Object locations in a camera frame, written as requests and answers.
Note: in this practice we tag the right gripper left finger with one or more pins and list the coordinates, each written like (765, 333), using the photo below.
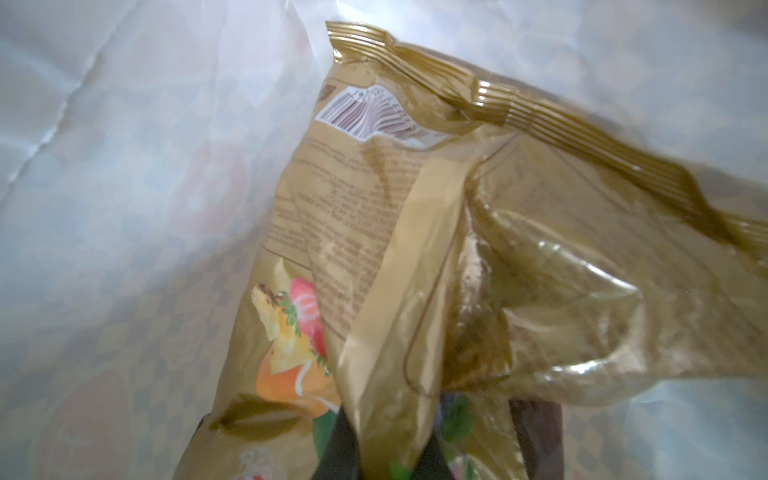
(336, 446)

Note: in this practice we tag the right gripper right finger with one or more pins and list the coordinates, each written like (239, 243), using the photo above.
(539, 429)

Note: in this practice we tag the gold foil snack bag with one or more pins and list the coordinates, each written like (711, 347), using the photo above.
(441, 245)

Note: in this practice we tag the blue checkered paper bag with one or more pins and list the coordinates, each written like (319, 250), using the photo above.
(141, 143)

